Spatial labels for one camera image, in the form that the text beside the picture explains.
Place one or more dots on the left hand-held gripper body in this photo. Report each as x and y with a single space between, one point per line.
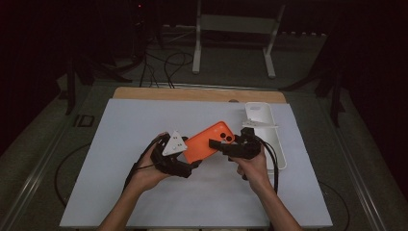
174 146

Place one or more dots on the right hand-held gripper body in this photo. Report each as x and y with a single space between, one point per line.
248 144

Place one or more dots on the orange phone case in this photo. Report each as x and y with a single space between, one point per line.
200 147

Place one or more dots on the white plastic tray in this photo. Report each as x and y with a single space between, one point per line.
256 112

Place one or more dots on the person's right hand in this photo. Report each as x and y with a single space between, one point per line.
256 171

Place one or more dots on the person's left hand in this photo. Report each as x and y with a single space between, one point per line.
146 174

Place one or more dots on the pale grey table board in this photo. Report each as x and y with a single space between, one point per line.
128 128

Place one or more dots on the white metal stand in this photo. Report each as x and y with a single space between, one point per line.
196 48

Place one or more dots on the black tripod stand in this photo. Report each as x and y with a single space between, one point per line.
335 102
70 89

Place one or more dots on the white power strip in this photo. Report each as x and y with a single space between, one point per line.
301 33
179 26

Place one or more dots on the dark equipment rack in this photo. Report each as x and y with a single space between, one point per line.
139 32

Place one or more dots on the metal floor rail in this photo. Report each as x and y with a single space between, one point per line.
359 186
32 183

